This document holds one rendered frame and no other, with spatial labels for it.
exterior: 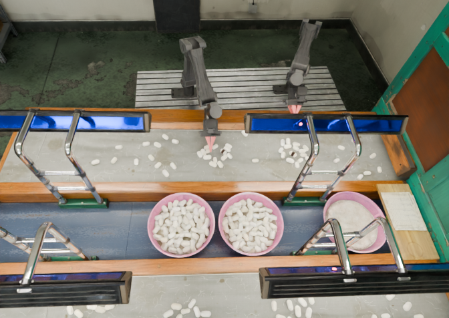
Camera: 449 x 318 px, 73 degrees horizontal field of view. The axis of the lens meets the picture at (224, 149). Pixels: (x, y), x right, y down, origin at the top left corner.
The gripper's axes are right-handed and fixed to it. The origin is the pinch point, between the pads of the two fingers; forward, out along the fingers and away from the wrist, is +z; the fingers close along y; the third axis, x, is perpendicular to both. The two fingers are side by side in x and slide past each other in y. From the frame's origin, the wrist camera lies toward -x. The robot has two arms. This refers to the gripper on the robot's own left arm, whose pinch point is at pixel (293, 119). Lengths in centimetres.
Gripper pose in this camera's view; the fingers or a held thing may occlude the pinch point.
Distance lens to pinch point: 147.4
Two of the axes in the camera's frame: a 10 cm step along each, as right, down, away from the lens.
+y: 10.0, 0.0, 0.8
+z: -0.1, 9.9, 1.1
